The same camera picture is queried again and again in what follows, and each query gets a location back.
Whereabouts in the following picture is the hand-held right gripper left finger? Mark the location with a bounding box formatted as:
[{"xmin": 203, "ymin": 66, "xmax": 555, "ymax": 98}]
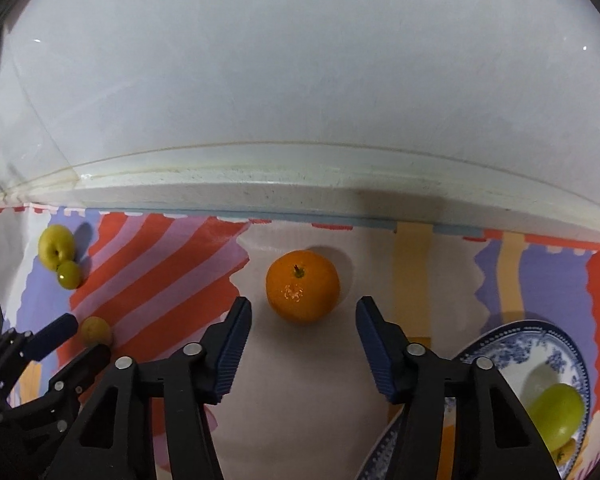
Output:
[{"xmin": 42, "ymin": 296, "xmax": 253, "ymax": 480}]

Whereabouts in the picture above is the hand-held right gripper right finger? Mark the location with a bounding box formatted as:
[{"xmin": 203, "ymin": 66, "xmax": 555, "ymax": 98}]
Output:
[{"xmin": 355, "ymin": 296, "xmax": 563, "ymax": 480}]

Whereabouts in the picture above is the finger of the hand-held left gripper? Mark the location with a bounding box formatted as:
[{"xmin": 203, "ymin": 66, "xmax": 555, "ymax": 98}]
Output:
[
  {"xmin": 0, "ymin": 312, "xmax": 79, "ymax": 386},
  {"xmin": 0, "ymin": 344, "xmax": 112, "ymax": 431}
]

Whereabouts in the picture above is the small yellow fruit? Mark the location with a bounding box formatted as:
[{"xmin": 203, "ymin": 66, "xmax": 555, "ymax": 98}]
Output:
[{"xmin": 80, "ymin": 316, "xmax": 114, "ymax": 348}]

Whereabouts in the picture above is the orange with stem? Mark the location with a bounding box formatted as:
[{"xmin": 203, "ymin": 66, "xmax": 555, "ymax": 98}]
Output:
[{"xmin": 265, "ymin": 249, "xmax": 341, "ymax": 324}]

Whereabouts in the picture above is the blue and white plate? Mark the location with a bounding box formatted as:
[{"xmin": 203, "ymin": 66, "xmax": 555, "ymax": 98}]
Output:
[{"xmin": 355, "ymin": 320, "xmax": 592, "ymax": 480}]

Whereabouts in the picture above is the green apple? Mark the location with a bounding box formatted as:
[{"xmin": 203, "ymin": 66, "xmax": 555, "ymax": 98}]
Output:
[{"xmin": 525, "ymin": 383, "xmax": 585, "ymax": 453}]

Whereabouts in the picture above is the small green fruit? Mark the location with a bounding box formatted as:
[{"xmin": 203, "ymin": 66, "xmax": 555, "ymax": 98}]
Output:
[{"xmin": 56, "ymin": 260, "xmax": 84, "ymax": 291}]

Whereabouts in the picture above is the yellow-green apple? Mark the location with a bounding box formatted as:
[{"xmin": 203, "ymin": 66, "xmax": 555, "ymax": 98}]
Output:
[{"xmin": 38, "ymin": 224, "xmax": 76, "ymax": 269}]

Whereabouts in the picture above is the colourful patterned table mat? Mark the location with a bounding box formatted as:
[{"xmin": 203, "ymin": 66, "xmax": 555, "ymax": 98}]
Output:
[{"xmin": 0, "ymin": 203, "xmax": 600, "ymax": 480}]

